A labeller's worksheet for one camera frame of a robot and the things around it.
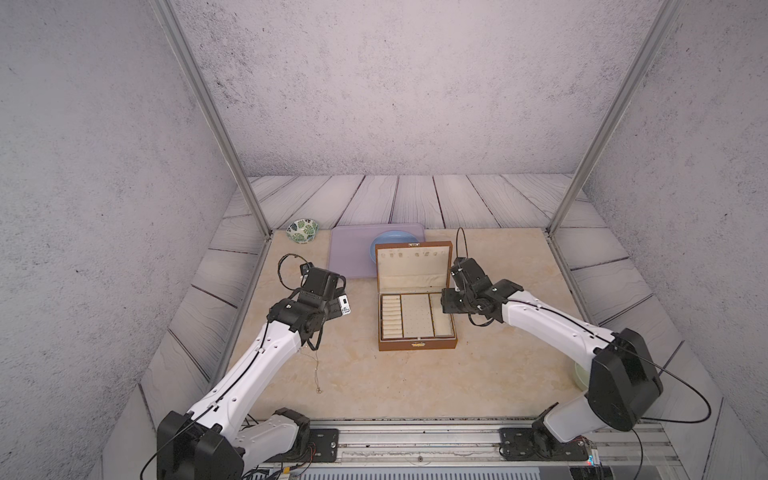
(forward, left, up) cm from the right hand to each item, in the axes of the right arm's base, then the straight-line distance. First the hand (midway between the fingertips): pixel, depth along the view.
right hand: (450, 299), depth 86 cm
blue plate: (+36, +18, -11) cm, 42 cm away
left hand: (-4, +32, +5) cm, 33 cm away
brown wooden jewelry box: (0, +10, -7) cm, 12 cm away
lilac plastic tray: (+28, +33, -9) cm, 45 cm away
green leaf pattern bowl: (+38, +53, -10) cm, 66 cm away
